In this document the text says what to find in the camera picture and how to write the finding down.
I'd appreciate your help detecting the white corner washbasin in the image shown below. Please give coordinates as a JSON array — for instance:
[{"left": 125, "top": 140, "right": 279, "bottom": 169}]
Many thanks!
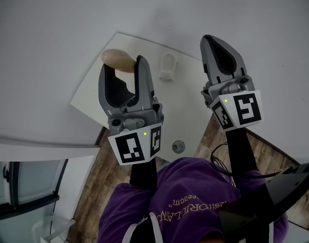
[{"left": 70, "top": 31, "right": 213, "bottom": 163}]

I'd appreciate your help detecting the beige bar of soap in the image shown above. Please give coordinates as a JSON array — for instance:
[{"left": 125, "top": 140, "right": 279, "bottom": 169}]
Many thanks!
[{"left": 100, "top": 49, "right": 136, "bottom": 74}]

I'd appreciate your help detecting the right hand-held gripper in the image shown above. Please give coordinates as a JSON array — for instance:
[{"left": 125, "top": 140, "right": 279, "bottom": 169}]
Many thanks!
[{"left": 200, "top": 35, "right": 265, "bottom": 132}]

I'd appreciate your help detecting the black chest-mounted device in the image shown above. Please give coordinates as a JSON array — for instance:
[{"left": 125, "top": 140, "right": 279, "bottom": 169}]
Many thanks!
[{"left": 218, "top": 162, "right": 309, "bottom": 243}]

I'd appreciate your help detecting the metal drain plug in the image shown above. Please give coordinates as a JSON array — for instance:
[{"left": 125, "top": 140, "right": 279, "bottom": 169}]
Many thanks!
[{"left": 172, "top": 140, "right": 186, "bottom": 154}]

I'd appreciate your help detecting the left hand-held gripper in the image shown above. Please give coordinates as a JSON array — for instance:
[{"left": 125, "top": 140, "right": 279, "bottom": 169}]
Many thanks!
[{"left": 98, "top": 55, "right": 165, "bottom": 167}]

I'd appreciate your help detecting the purple printed shirt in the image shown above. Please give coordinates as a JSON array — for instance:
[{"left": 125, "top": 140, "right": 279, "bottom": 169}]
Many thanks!
[{"left": 97, "top": 156, "right": 289, "bottom": 243}]

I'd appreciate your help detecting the white rack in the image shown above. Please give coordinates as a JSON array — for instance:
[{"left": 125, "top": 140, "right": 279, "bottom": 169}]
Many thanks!
[{"left": 30, "top": 210, "right": 77, "bottom": 243}]

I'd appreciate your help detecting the black cable bundle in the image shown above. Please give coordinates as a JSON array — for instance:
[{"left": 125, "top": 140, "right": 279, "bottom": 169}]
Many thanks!
[{"left": 210, "top": 140, "right": 283, "bottom": 180}]

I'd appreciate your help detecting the dark-framed glass window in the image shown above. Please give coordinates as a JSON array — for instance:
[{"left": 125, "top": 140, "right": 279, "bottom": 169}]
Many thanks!
[{"left": 0, "top": 158, "right": 69, "bottom": 222}]

